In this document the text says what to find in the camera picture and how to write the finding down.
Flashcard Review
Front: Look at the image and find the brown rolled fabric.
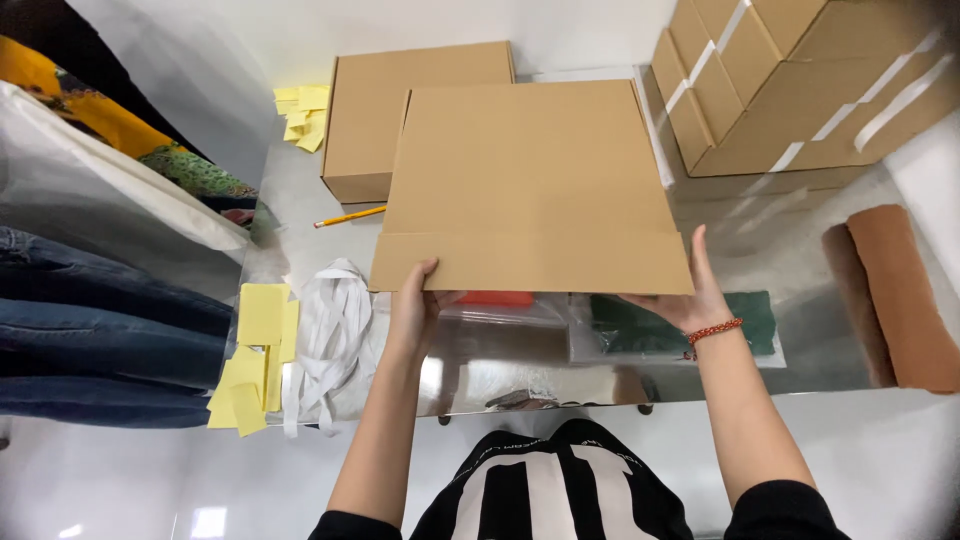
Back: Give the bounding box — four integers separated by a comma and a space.
820, 204, 960, 396

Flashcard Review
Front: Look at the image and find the bundle of white straps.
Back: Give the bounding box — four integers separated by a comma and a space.
281, 258, 380, 439

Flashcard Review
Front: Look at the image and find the stack of taped cardboard cartons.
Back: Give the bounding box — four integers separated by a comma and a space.
651, 0, 960, 180

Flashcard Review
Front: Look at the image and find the brown cardboard mailer box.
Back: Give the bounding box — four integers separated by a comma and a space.
368, 79, 696, 296

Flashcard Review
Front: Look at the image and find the green garment in plastic bag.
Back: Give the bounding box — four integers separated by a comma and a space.
568, 290, 787, 370

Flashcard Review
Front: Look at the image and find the rack of hanging clothes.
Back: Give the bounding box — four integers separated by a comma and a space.
0, 0, 260, 431

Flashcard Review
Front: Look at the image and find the person's black printed shirt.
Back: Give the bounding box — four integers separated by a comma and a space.
307, 418, 852, 540

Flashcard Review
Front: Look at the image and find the person's left hand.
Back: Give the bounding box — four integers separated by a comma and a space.
387, 258, 467, 361

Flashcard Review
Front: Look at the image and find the yellow pencil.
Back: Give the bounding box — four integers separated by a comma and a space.
313, 204, 388, 230

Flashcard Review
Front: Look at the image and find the small pile of yellow papers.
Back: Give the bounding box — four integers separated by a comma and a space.
273, 84, 331, 154

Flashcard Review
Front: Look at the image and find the large pile of yellow papers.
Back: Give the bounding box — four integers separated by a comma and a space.
206, 282, 300, 438

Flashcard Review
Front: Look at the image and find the red garment in plastic bag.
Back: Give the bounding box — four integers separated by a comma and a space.
439, 290, 571, 354

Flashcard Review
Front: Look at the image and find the red beaded bracelet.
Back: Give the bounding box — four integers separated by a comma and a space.
682, 317, 745, 362

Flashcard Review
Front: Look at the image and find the closed brown cardboard box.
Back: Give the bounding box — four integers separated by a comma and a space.
321, 40, 516, 205

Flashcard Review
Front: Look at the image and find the person's right hand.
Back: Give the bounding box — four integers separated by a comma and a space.
619, 224, 735, 336

